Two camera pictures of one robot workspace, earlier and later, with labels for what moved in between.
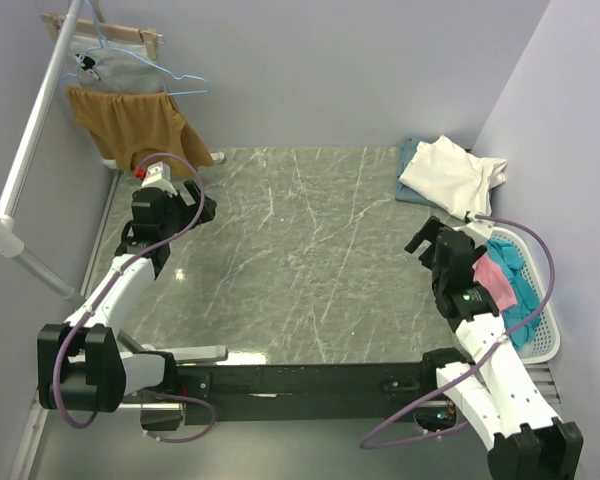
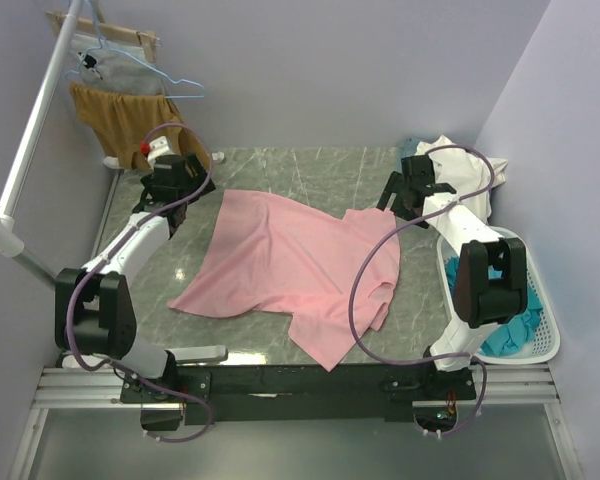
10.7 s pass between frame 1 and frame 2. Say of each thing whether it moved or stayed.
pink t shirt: moved
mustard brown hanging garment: stayed
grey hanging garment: stayed
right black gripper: moved
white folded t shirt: stayed
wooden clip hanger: stayed
